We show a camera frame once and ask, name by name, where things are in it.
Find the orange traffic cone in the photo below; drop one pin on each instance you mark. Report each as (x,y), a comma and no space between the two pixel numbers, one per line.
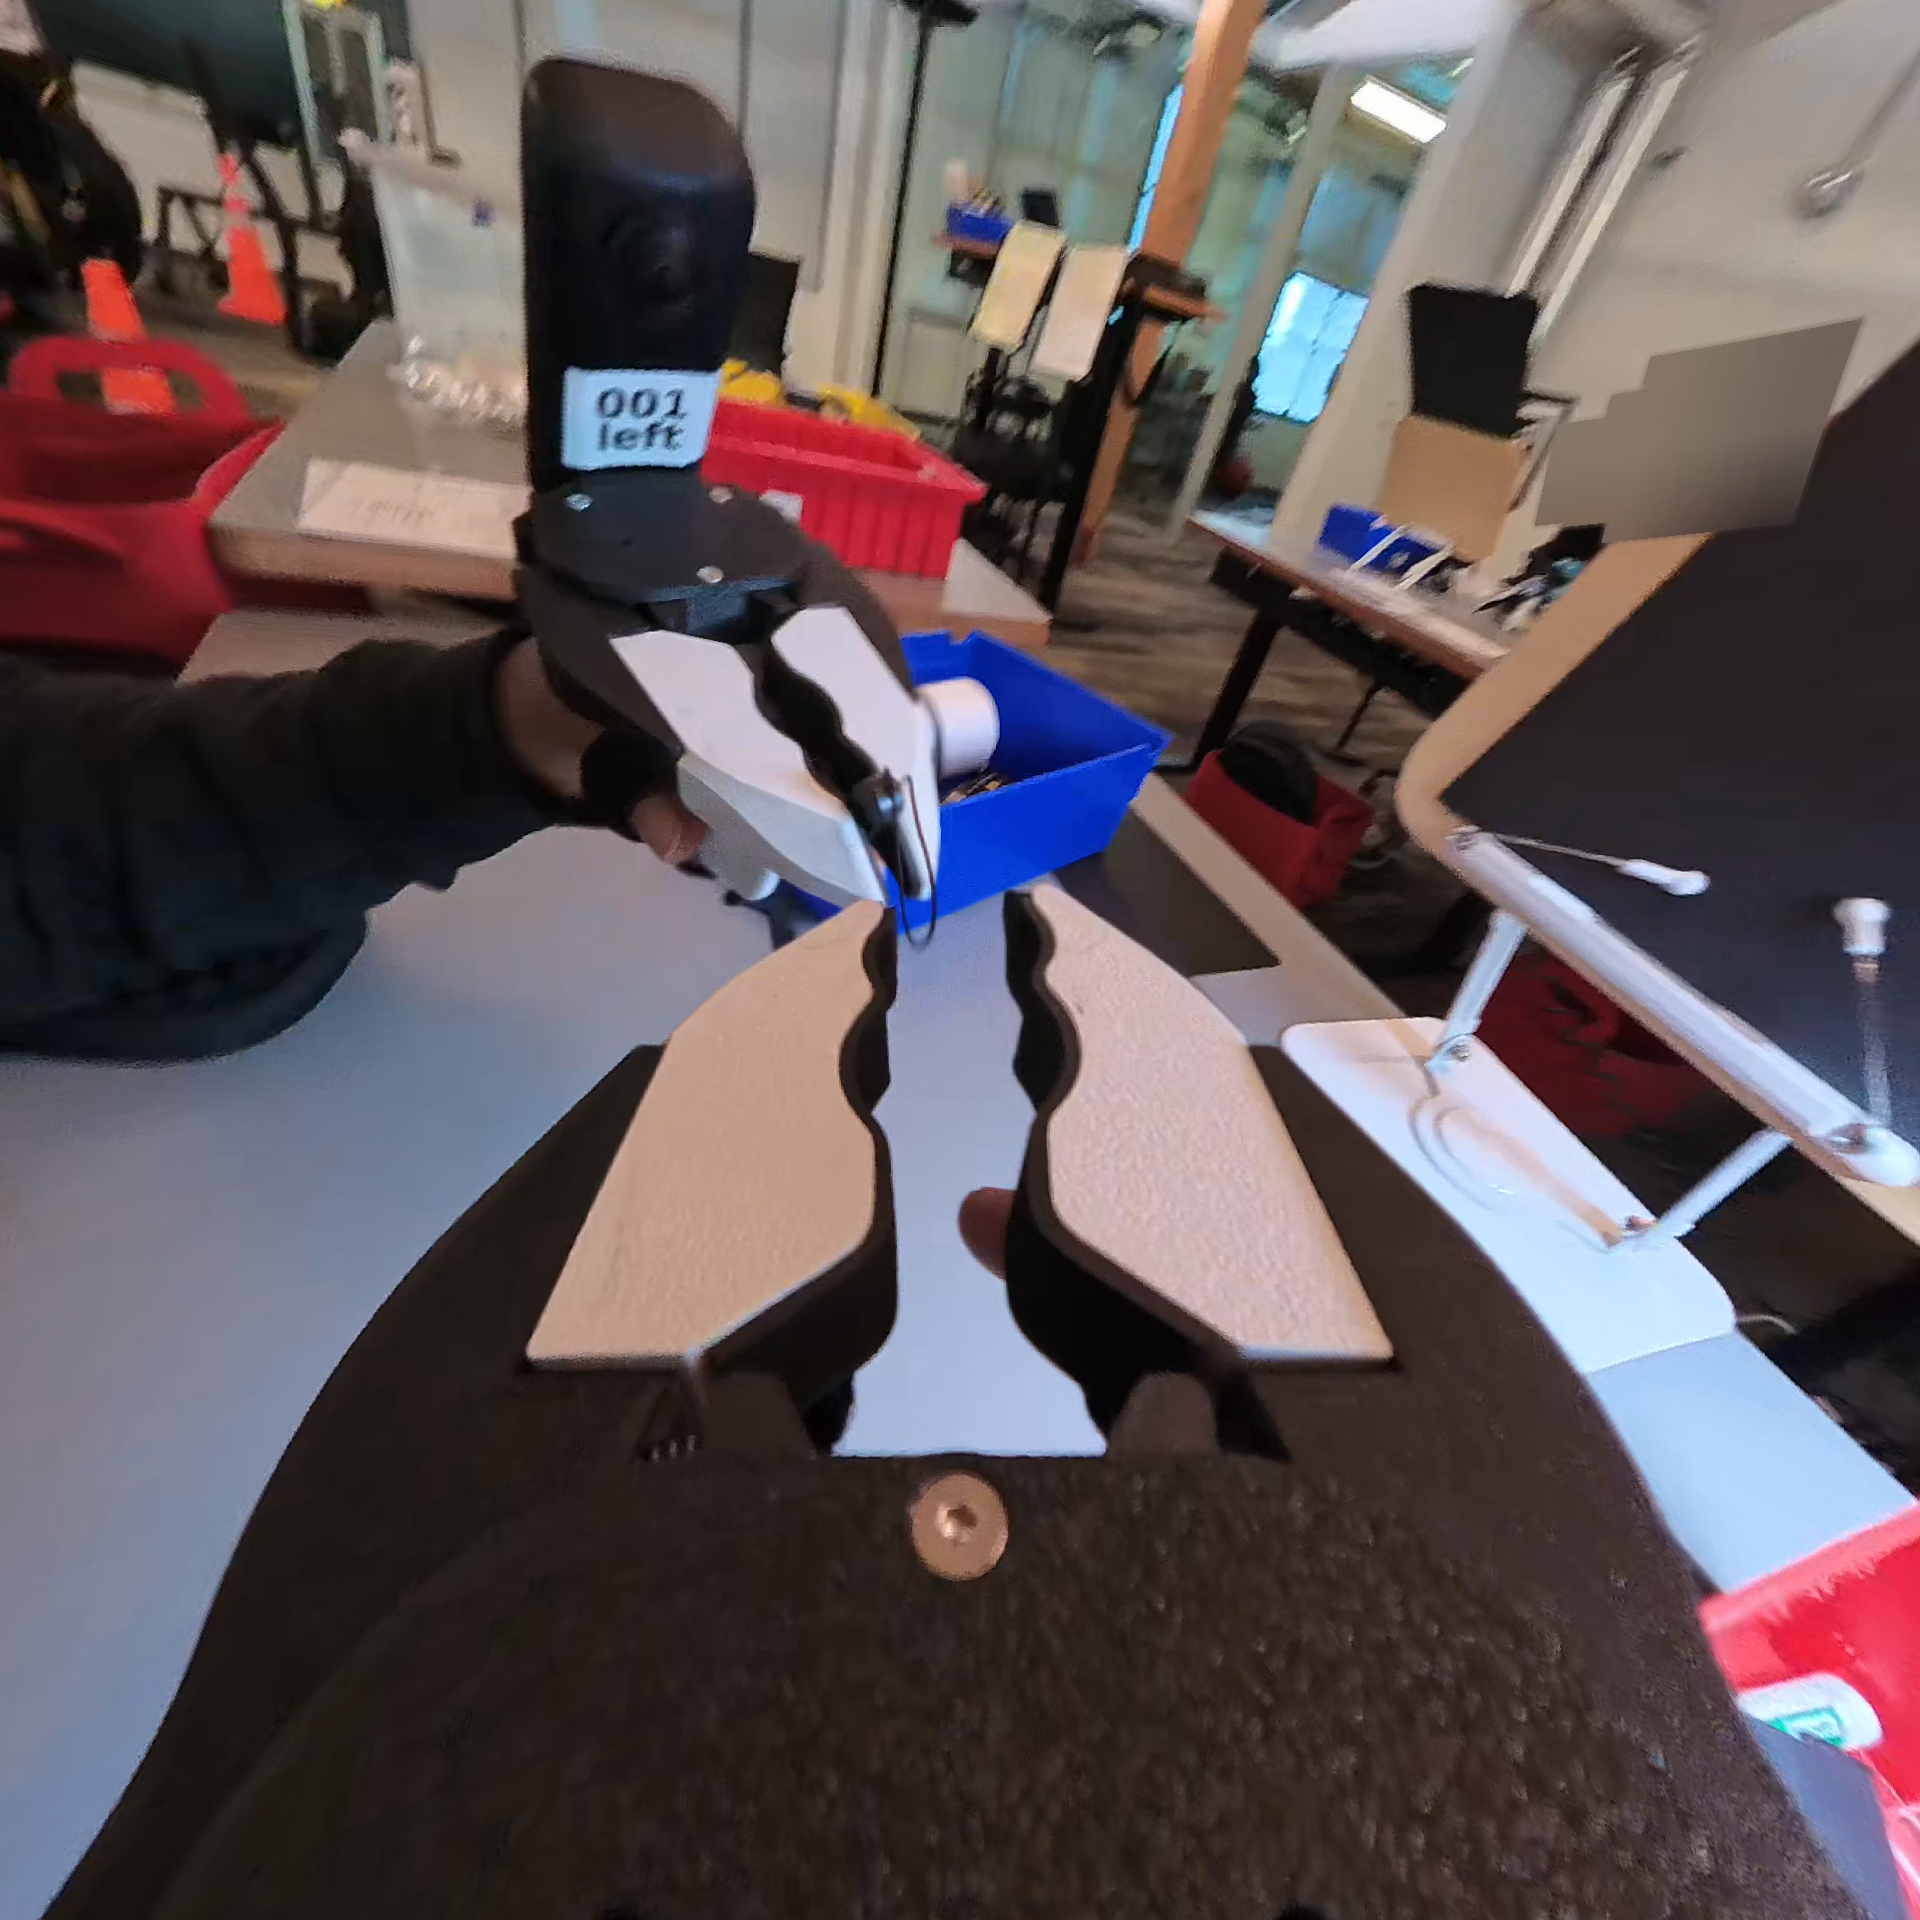
(248,269)
(113,306)

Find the red plastic basket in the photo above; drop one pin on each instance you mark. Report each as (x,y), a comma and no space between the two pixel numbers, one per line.
(89,556)

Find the white cylinder with black cap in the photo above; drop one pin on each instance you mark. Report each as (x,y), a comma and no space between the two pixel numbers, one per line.
(964,720)

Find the yellow plastic bin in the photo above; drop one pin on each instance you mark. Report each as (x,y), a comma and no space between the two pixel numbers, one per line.
(839,402)

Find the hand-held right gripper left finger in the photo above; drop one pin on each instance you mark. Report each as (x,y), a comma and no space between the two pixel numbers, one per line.
(720,1201)

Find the large black display screen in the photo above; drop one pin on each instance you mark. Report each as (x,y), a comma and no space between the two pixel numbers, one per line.
(149,37)

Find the black floor lamp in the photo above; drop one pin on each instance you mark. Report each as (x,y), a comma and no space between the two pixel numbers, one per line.
(901,194)

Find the long red ribbed bin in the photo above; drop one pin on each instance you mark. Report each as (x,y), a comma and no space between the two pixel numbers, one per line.
(855,493)

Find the paper flip chart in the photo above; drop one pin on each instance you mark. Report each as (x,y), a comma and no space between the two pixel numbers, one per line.
(1080,306)
(1019,284)

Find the wooden post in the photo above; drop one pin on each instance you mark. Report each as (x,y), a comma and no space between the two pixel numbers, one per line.
(1200,149)

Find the person's left hand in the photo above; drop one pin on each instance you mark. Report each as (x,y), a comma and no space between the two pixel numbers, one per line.
(534,720)

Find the red plastic bin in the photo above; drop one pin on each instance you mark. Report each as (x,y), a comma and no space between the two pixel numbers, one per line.
(1845,1605)

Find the blue plastic bin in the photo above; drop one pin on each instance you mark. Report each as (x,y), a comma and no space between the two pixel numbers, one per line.
(1349,533)
(1049,810)

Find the black board on white stand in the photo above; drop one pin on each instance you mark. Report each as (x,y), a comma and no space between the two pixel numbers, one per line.
(1724,720)

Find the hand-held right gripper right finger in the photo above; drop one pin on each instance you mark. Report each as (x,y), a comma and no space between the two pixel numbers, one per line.
(1200,1201)

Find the wooden desk with black legs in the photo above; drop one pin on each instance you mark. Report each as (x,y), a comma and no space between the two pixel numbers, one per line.
(1349,600)

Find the wooden standing desk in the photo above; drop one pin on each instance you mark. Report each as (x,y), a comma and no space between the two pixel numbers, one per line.
(1171,292)

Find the clear plastic bag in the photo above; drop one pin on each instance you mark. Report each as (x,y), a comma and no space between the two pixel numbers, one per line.
(436,253)

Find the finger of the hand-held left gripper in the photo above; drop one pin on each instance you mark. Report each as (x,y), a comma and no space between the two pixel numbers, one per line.
(751,796)
(878,705)

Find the person's left forearm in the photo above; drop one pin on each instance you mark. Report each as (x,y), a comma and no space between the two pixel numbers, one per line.
(224,825)

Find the white paper sheet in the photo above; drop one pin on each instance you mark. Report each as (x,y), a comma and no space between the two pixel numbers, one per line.
(406,504)

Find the black board with wooden back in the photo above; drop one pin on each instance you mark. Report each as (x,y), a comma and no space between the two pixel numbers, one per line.
(1470,358)

